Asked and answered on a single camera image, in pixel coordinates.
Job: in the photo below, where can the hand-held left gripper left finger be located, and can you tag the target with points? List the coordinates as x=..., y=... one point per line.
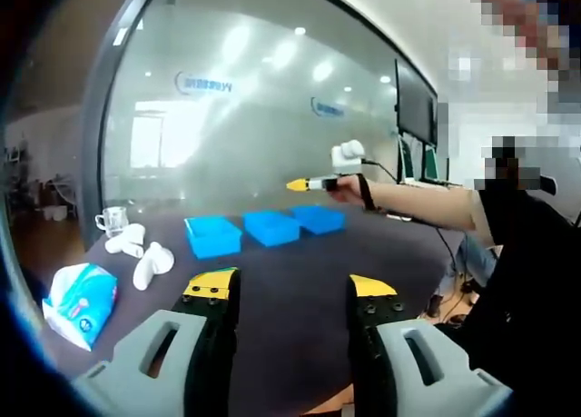
x=131, y=371

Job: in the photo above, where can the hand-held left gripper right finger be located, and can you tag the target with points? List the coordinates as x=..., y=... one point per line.
x=445, y=380

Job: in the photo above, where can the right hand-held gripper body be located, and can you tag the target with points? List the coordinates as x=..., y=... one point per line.
x=347, y=160

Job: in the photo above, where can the blue plastic bin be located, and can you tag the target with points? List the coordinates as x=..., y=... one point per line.
x=213, y=242
x=272, y=231
x=318, y=221

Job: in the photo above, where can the person's right hand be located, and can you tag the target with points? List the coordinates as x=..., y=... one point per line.
x=349, y=192

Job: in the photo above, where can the blue logo glass sticker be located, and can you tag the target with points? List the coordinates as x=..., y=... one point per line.
x=204, y=83
x=327, y=108

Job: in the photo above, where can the blue white tissue pack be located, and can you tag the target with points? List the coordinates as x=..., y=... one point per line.
x=81, y=303

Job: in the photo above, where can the large black monitor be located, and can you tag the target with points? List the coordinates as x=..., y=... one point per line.
x=415, y=103

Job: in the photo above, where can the clear glass mug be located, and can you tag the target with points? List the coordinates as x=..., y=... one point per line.
x=113, y=221

